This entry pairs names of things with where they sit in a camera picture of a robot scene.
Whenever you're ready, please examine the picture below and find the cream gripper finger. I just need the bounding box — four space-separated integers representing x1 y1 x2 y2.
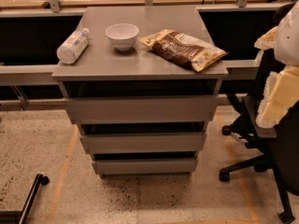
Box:
255 66 299 128
254 26 278 50

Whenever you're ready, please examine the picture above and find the grey bottom drawer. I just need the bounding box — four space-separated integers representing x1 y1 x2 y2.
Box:
93 158 198 175

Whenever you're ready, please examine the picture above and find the grey drawer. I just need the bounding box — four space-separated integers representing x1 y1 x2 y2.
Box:
93 158 198 175
80 132 206 153
66 96 217 124

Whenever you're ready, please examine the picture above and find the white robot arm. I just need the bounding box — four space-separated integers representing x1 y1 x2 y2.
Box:
254 2 299 128

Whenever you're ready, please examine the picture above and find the grey top drawer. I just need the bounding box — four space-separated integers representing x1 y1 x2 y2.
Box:
66 96 217 124

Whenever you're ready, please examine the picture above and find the grey middle drawer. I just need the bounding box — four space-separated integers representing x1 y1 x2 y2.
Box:
80 132 206 153

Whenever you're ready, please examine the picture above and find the grey drawer cabinet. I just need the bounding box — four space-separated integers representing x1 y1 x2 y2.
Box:
52 7 227 164

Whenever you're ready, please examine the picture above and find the black office chair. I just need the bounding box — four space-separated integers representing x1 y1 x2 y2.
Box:
218 2 299 224

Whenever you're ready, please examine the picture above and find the brown yellow snack bag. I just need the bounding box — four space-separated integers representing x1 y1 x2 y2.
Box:
140 29 227 72

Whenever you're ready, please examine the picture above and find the white bowl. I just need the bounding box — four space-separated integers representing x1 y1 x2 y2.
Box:
106 23 139 50

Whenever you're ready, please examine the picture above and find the clear plastic bottle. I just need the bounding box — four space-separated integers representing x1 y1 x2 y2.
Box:
57 28 90 64

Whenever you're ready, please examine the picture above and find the black metal stand leg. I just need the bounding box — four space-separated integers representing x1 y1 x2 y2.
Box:
0 174 50 224

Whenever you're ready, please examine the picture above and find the grey metal rail frame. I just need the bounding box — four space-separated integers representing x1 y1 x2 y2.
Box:
0 0 299 111

